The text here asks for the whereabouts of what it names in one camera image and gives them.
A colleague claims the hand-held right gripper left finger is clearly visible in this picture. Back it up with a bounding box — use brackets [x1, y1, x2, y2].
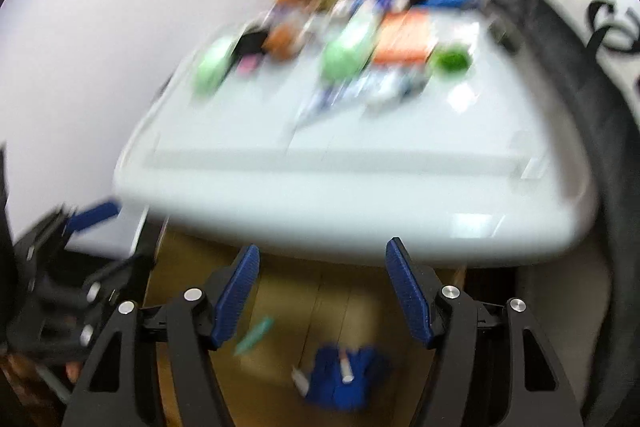
[61, 243, 261, 427]

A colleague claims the brown cardboard box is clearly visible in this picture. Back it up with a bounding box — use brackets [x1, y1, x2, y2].
[145, 227, 468, 427]

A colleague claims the white blue orange medicine box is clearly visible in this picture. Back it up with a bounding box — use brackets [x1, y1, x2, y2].
[372, 7, 441, 65]

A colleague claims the dark grey blanket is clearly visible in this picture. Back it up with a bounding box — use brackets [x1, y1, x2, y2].
[435, 0, 640, 427]

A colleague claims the white table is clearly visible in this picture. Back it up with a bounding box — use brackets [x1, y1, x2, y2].
[114, 0, 598, 268]

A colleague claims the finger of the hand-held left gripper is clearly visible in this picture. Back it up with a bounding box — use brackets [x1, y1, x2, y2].
[15, 201, 122, 268]
[37, 251, 153, 350]

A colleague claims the orange white plush toy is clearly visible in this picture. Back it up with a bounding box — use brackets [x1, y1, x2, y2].
[262, 19, 306, 58]

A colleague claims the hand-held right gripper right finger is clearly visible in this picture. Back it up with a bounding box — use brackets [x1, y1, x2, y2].
[385, 237, 586, 427]

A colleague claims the clear spray bottle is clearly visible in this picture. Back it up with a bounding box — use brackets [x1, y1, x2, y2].
[300, 72, 371, 122]

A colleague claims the crumpled printed wrapper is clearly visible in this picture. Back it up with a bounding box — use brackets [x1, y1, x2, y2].
[365, 72, 431, 108]

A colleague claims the pale green bottle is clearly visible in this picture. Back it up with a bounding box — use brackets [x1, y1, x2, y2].
[320, 9, 381, 80]
[192, 34, 238, 95]

